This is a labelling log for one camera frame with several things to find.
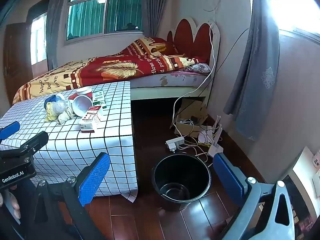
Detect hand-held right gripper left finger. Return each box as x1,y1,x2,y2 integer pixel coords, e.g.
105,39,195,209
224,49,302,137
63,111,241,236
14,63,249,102
33,152,111,240

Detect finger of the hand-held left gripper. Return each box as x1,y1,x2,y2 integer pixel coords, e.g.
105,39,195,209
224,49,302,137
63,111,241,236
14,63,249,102
0,121,21,141
0,131,49,159

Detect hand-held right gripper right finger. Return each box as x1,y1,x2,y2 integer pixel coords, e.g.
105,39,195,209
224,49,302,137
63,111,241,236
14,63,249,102
212,152,297,240

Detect cream yellow cloth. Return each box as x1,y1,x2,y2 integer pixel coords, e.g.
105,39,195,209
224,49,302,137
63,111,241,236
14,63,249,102
44,101,73,126

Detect clear plastic bag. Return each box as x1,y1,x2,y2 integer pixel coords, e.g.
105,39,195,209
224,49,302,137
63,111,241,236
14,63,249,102
51,99,68,113

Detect black plastic bucket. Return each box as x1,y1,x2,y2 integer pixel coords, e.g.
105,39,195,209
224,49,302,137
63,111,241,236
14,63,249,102
151,154,212,212

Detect red white carton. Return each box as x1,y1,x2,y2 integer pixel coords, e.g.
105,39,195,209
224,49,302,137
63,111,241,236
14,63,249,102
78,106,103,133

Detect green white milk carton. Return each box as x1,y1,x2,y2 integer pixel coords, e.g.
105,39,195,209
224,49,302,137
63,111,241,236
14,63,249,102
92,90,107,109

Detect person's left hand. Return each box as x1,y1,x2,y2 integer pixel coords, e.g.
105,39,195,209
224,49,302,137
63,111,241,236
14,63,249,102
0,189,22,222

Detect person's dark blue clothing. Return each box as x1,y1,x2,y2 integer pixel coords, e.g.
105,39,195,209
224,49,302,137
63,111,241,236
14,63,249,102
10,179,38,240

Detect checkered white tablecloth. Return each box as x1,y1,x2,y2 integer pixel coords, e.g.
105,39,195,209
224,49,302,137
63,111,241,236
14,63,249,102
0,81,139,203

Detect white power strip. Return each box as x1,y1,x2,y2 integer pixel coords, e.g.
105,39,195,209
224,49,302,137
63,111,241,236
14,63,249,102
165,136,185,152

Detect brown wooden door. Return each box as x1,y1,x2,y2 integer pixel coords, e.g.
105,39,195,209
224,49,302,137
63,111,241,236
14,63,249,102
4,22,34,104

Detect open cardboard box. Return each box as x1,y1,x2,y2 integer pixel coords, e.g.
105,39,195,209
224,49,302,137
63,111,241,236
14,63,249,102
171,99,208,137

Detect white cabinet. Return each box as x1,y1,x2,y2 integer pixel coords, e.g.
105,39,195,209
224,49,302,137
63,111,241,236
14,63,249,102
291,145,320,199

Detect dark framed window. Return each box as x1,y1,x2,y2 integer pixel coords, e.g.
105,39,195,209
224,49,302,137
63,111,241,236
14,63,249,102
30,12,48,64

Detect red printed blanket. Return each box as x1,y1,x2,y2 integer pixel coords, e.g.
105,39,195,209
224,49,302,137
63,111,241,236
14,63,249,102
12,54,200,104

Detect grey curtain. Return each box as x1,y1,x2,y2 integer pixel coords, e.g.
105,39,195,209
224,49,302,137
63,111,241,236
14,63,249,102
223,0,280,140
144,0,172,37
46,0,69,67

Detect grey floral mattress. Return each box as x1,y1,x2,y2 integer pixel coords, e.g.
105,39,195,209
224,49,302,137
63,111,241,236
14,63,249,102
130,71,212,88

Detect purple floral pillow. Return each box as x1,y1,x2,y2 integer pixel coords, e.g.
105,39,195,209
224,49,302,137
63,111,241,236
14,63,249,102
186,63,212,74

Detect white framed window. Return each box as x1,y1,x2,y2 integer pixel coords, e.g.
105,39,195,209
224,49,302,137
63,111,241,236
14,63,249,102
66,0,144,42

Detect red printed pillow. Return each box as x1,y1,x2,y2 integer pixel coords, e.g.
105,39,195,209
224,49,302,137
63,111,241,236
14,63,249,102
117,37,179,55

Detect white cable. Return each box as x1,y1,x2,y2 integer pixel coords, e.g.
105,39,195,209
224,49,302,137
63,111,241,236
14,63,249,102
171,21,217,130

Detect white red bed frame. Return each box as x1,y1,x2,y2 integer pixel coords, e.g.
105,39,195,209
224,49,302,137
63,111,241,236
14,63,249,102
130,17,221,100

